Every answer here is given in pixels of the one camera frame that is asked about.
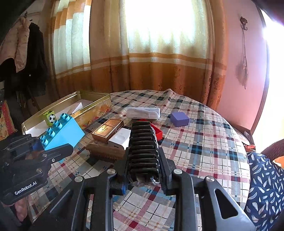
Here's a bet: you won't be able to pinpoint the person left hand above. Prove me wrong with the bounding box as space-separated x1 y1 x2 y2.
14 198 28 222

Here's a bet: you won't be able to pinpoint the hanging wall tassel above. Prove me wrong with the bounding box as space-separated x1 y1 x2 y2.
237 16 248 90

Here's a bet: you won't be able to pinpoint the copper metallic box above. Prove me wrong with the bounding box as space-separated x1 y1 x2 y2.
91 119 124 143

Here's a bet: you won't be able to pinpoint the red toy brick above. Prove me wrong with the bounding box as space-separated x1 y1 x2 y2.
150 122 163 141

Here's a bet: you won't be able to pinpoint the green soccer toy brick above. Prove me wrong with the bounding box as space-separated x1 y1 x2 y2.
43 110 57 127

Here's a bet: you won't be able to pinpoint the orange cream curtain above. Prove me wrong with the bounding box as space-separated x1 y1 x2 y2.
41 1 228 109

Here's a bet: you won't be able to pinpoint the brown wicker chair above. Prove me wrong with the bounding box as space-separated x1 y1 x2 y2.
261 139 284 161

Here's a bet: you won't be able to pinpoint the brown wooden block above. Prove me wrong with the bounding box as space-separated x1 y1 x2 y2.
86 143 125 163

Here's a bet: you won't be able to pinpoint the plaid tablecloth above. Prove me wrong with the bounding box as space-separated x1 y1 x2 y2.
28 89 250 230

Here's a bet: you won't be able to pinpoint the white power adapter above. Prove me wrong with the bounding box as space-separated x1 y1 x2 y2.
108 128 131 150

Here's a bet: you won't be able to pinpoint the cyan toy brick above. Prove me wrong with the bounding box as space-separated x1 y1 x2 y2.
40 113 85 151

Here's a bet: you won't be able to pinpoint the gold metal tin box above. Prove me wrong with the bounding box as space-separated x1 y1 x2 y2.
22 90 112 137

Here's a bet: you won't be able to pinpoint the patterned red cushion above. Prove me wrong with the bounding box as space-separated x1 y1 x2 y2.
0 100 17 141

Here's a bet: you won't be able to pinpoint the hanging jackets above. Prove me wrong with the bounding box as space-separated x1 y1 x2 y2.
1 17 48 99

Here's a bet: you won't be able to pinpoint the purple cube block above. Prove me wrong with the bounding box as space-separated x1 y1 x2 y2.
170 112 190 127

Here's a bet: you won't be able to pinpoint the blue feather pattern cushion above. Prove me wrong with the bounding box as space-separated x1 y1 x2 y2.
244 152 283 230

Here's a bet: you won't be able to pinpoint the black ribbed hair clip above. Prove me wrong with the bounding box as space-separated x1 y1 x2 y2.
128 121 161 187

